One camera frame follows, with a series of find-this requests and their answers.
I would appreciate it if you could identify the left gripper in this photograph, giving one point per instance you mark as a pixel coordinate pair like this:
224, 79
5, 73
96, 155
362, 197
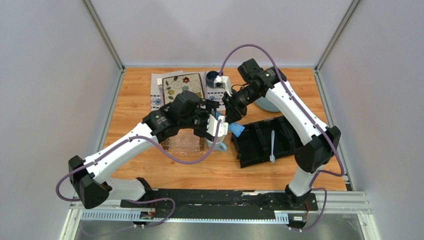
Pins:
202, 132

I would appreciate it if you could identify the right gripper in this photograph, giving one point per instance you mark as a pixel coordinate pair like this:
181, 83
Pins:
234, 112

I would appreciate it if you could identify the blue toothpaste tube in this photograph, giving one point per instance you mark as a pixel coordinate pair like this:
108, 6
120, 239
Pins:
235, 128

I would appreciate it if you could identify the glass holder with wooden ends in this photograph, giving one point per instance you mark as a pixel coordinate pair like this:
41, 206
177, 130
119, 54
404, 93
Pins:
185, 141

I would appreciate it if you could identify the white mug with blue handle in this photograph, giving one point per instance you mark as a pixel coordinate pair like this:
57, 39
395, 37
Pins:
218, 145

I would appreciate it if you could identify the black compartment organizer box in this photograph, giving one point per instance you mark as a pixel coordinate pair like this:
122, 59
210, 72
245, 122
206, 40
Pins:
253, 146

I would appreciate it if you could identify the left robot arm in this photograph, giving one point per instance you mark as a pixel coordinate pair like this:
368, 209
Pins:
91, 176

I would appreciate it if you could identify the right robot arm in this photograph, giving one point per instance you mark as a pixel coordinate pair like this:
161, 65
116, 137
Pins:
319, 141

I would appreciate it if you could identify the light blue toothbrush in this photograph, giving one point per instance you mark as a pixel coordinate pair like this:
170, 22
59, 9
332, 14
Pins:
272, 145

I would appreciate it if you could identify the white patterned placemat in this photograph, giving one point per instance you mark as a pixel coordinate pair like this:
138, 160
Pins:
156, 101

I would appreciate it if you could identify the round grey-blue plate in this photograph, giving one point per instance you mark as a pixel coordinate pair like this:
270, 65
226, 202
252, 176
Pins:
266, 105

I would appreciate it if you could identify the dark blue ceramic cup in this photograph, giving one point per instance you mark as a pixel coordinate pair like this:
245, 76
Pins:
210, 78

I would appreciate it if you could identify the square floral ceramic plate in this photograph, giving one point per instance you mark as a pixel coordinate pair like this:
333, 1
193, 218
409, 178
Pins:
174, 85

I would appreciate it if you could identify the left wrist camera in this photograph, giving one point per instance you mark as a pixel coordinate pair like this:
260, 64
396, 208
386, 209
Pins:
216, 128

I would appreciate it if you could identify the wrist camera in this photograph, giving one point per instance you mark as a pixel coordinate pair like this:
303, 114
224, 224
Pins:
223, 82
216, 128

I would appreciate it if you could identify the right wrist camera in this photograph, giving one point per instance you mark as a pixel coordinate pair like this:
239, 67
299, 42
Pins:
223, 82

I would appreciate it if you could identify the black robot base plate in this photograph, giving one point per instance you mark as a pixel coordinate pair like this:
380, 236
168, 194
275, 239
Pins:
214, 204

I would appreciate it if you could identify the aluminium frame rail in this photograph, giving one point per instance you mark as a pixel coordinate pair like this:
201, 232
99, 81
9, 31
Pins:
332, 202

